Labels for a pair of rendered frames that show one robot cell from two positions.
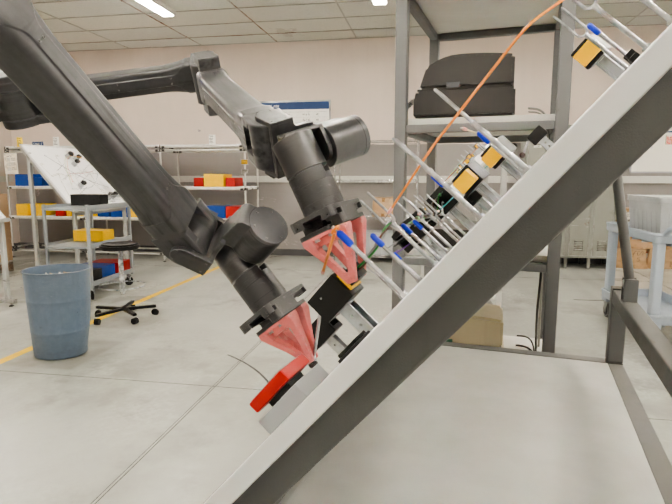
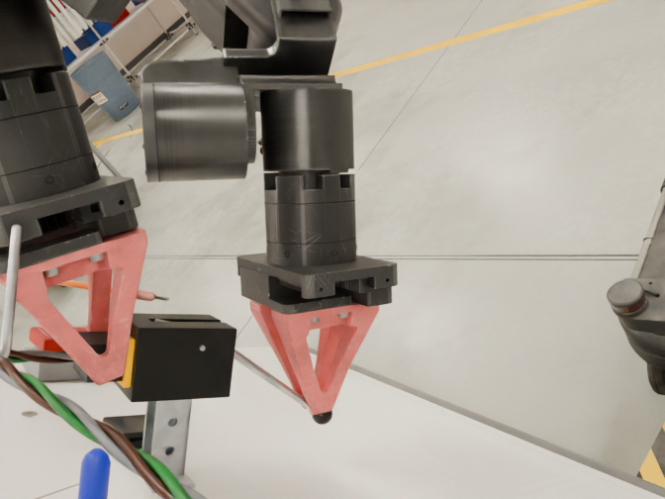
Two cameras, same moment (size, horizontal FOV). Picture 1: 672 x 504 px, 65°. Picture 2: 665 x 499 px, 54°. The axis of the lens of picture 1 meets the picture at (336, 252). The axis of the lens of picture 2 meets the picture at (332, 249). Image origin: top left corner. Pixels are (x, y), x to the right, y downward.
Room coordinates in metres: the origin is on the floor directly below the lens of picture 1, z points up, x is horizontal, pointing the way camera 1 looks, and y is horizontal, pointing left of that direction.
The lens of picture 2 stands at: (1.01, -0.15, 1.31)
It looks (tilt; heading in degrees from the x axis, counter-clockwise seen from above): 30 degrees down; 135
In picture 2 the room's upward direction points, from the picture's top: 36 degrees counter-clockwise
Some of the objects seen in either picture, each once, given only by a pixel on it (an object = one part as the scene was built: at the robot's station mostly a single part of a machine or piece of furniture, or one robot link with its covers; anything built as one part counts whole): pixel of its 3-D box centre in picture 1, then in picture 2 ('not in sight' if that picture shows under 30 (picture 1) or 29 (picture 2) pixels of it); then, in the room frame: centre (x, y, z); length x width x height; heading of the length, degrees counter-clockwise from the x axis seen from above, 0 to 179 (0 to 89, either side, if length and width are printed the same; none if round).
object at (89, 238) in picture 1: (94, 242); not in sight; (5.87, 2.69, 0.54); 0.99 x 0.50 x 1.08; 173
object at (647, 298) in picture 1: (658, 277); not in sight; (4.23, -2.62, 0.47); 1.10 x 0.51 x 0.94; 173
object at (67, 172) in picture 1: (81, 210); not in sight; (6.92, 3.32, 0.83); 1.18 x 0.72 x 1.65; 172
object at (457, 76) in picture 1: (466, 90); not in sight; (1.75, -0.42, 1.56); 0.30 x 0.23 x 0.19; 72
